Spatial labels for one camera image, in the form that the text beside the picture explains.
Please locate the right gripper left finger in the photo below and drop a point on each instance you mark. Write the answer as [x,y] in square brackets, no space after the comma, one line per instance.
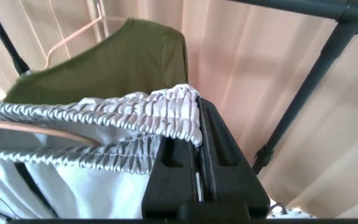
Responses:
[169,183]

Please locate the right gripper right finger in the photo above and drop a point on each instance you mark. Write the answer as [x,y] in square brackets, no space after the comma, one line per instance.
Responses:
[228,177]

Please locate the green printed shirt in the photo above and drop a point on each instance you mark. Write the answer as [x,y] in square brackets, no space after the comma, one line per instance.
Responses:
[120,62]

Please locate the white laundry basket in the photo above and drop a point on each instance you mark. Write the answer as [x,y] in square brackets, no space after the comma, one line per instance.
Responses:
[291,213]

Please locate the pale grey shorts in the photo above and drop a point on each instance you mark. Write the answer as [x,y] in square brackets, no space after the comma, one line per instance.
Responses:
[73,186]

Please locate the pink clothes hanger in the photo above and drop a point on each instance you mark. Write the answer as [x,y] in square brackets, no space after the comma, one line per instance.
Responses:
[42,130]
[70,35]

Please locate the black clothes rack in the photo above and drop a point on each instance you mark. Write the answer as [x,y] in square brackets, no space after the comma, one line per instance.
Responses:
[322,68]

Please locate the beige curtain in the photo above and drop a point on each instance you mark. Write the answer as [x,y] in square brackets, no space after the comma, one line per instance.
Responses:
[244,77]

